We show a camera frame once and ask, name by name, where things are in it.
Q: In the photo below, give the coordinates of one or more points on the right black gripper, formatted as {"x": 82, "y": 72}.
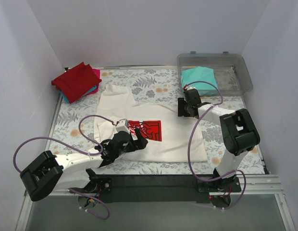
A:
{"x": 184, "y": 108}

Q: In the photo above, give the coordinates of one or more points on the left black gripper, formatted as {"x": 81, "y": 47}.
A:
{"x": 135, "y": 142}

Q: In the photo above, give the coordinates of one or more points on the white Coca-Cola t-shirt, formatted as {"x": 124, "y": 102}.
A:
{"x": 167, "y": 134}

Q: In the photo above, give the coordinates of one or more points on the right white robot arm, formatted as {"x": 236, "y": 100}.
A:
{"x": 239, "y": 133}

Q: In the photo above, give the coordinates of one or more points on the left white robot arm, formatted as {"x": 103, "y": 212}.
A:
{"x": 49, "y": 172}

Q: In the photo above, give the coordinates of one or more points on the teal t-shirt in bin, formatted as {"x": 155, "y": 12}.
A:
{"x": 200, "y": 74}

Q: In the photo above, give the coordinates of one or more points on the clear plastic bin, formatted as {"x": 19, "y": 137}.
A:
{"x": 230, "y": 70}

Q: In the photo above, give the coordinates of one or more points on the folded pink t-shirt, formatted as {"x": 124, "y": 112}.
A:
{"x": 92, "y": 82}

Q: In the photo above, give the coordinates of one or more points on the folded red t-shirt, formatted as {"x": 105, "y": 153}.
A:
{"x": 71, "y": 84}

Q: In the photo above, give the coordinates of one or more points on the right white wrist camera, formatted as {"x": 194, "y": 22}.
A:
{"x": 189, "y": 88}

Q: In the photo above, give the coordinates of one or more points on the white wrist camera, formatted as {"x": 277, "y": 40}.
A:
{"x": 189, "y": 88}
{"x": 122, "y": 125}

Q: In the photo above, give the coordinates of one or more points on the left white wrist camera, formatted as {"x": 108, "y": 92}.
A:
{"x": 122, "y": 125}

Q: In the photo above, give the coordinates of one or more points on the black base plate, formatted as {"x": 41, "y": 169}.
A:
{"x": 158, "y": 188}

